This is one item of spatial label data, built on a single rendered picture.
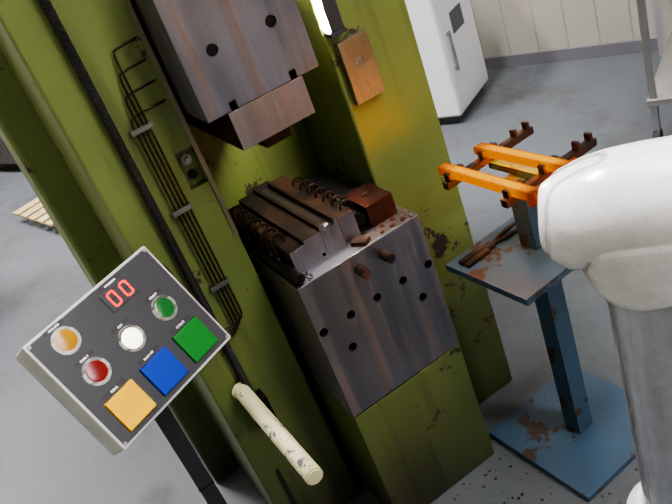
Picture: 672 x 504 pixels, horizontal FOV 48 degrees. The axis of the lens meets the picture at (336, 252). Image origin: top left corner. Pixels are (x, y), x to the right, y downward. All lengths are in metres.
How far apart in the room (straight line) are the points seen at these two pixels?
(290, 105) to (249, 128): 0.11
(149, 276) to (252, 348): 0.52
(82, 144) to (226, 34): 0.40
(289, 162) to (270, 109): 0.61
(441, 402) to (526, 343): 0.70
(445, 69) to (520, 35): 0.87
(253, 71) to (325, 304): 0.60
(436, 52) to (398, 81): 2.46
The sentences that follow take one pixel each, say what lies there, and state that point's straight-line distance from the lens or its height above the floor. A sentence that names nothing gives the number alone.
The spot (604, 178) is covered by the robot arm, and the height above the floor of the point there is 1.43.
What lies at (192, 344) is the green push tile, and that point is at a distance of 1.64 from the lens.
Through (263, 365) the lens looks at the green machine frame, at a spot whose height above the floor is 0.64.
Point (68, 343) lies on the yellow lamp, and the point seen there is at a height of 1.16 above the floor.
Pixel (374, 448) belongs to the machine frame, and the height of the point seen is 0.33.
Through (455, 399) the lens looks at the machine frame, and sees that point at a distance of 2.29.
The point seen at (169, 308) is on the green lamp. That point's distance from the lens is 1.65.
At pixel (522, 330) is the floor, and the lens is 2.93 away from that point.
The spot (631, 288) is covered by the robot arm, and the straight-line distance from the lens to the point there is 0.90.
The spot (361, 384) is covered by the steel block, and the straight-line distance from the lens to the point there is 2.05.
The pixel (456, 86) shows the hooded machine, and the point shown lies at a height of 0.24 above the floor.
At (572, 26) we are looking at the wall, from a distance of 5.14.
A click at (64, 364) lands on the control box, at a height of 1.13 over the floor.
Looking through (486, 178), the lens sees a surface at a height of 0.99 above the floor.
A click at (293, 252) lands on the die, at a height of 0.98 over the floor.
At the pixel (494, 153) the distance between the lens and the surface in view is 1.98.
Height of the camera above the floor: 1.85
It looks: 29 degrees down
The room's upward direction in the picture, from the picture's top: 22 degrees counter-clockwise
